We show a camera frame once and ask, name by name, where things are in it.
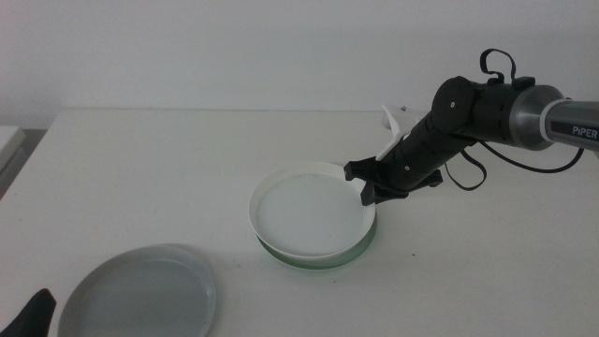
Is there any pale green shallow bowl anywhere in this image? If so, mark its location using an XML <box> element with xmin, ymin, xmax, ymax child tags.
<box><xmin>256</xmin><ymin>215</ymin><xmax>379</xmax><ymax>271</ymax></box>

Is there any white shallow bowl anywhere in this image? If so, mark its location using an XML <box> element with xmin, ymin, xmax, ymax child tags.
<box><xmin>248</xmin><ymin>161</ymin><xmax>377</xmax><ymax>262</ymax></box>

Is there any grey shallow bowl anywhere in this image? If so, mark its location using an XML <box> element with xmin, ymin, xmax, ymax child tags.
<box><xmin>57</xmin><ymin>243</ymin><xmax>217</xmax><ymax>337</ymax></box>

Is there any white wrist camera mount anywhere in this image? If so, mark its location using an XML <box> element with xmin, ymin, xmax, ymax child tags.
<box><xmin>375</xmin><ymin>103</ymin><xmax>420</xmax><ymax>162</ymax></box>

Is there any short black cable loop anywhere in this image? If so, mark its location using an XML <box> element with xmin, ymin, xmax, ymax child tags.
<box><xmin>443</xmin><ymin>148</ymin><xmax>489</xmax><ymax>192</ymax></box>

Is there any long black cable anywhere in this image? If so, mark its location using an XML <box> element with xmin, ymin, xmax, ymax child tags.
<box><xmin>475</xmin><ymin>139</ymin><xmax>586</xmax><ymax>175</ymax></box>

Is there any black cable loop on wrist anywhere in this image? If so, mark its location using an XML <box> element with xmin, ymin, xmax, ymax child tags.
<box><xmin>479</xmin><ymin>48</ymin><xmax>518</xmax><ymax>85</ymax></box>

